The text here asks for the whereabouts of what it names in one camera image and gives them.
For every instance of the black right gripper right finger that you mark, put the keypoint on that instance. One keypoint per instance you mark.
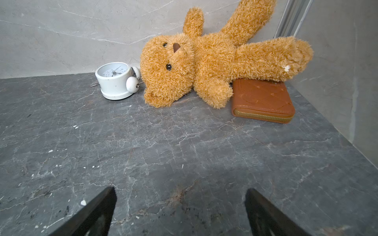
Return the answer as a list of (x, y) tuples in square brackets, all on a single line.
[(267, 220)]

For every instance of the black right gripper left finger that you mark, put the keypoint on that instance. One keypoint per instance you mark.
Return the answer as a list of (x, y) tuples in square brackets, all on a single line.
[(94, 219)]

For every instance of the brown leather wallet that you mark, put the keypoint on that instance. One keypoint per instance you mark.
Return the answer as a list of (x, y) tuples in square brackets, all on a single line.
[(262, 100)]

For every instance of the white alarm clock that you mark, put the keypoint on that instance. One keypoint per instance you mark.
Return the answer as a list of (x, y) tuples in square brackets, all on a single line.
[(118, 80)]

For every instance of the brown teddy bear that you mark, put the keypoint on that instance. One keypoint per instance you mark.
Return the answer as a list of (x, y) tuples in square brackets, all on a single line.
[(173, 65)]

